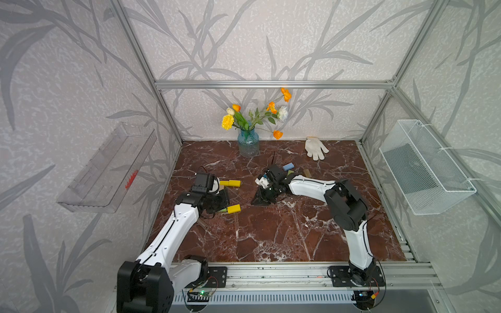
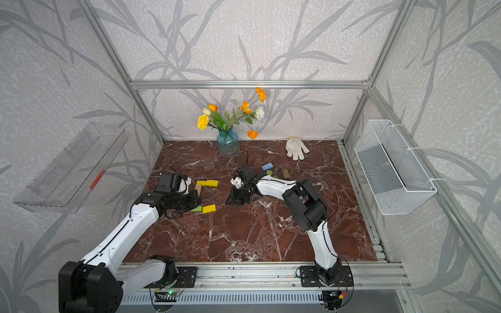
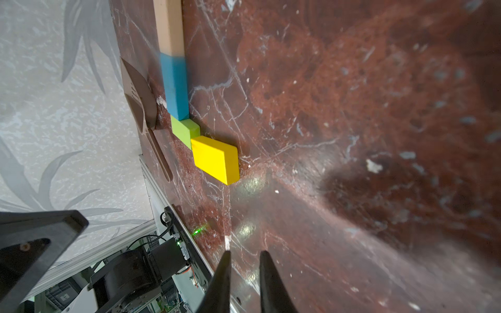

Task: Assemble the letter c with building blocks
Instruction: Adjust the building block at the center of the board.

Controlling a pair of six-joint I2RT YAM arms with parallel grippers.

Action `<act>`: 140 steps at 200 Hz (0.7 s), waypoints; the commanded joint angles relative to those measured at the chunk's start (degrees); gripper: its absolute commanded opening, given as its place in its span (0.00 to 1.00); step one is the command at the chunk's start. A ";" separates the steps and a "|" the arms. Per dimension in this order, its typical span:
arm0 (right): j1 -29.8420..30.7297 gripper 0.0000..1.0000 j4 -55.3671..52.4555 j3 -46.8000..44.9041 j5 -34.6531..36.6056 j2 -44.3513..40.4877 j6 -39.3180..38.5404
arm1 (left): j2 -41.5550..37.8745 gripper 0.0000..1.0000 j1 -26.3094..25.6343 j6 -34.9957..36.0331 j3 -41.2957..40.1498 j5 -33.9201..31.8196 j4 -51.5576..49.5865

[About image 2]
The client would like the artificial flower bouquet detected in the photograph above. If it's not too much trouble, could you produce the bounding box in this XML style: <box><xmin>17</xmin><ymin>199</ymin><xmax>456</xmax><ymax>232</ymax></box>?
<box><xmin>197</xmin><ymin>87</ymin><xmax>267</xmax><ymax>140</ymax></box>

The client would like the left green-lit circuit board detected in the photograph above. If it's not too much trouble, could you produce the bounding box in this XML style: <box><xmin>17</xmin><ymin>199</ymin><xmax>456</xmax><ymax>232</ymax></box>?
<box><xmin>153</xmin><ymin>289</ymin><xmax>185</xmax><ymax>303</ymax></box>

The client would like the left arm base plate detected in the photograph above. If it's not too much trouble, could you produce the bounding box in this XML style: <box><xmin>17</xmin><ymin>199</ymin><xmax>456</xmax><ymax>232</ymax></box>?
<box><xmin>146</xmin><ymin>266</ymin><xmax>198</xmax><ymax>289</ymax></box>

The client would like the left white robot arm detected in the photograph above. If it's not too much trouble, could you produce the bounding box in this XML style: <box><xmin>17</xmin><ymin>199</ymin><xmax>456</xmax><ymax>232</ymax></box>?
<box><xmin>58</xmin><ymin>173</ymin><xmax>201</xmax><ymax>312</ymax></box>

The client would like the blue glass vase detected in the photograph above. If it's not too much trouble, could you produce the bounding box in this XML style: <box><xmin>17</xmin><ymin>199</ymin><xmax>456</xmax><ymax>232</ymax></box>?
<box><xmin>217</xmin><ymin>129</ymin><xmax>240</xmax><ymax>158</ymax></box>

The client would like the brown wooden block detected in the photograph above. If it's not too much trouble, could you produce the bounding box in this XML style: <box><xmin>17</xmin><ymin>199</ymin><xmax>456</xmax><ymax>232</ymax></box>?
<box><xmin>282</xmin><ymin>169</ymin><xmax>290</xmax><ymax>179</ymax></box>

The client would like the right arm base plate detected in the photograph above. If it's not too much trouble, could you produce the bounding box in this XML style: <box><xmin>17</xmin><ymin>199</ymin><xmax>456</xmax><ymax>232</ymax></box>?
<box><xmin>296</xmin><ymin>266</ymin><xmax>354</xmax><ymax>288</ymax></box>

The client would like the clear plastic wall shelf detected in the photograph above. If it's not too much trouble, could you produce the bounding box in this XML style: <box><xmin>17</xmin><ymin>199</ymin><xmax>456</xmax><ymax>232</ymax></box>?
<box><xmin>13</xmin><ymin>123</ymin><xmax>129</xmax><ymax>214</ymax></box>

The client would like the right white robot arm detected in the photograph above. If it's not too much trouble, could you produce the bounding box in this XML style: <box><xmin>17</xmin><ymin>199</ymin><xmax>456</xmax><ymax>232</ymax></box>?
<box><xmin>226</xmin><ymin>165</ymin><xmax>342</xmax><ymax>286</ymax></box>

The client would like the white wire mesh basket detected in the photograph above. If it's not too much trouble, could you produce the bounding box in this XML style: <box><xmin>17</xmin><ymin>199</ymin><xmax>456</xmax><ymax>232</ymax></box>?
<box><xmin>354</xmin><ymin>119</ymin><xmax>437</xmax><ymax>216</ymax></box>

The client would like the right circuit board with connector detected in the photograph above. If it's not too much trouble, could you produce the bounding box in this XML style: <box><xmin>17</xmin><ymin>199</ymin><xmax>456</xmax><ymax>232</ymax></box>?
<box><xmin>318</xmin><ymin>290</ymin><xmax>347</xmax><ymax>312</ymax></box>

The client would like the light blue block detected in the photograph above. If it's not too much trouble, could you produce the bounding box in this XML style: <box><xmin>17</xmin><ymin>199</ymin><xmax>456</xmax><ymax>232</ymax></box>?
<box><xmin>262</xmin><ymin>162</ymin><xmax>273</xmax><ymax>171</ymax></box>

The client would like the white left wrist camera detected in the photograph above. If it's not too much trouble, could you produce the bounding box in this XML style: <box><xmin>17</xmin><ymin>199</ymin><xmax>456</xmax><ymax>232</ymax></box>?
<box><xmin>177</xmin><ymin>176</ymin><xmax>192</xmax><ymax>194</ymax></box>

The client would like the white work glove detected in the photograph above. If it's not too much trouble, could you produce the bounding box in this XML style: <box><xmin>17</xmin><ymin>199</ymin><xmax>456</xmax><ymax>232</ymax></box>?
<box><xmin>286</xmin><ymin>137</ymin><xmax>310</xmax><ymax>161</ymax></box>

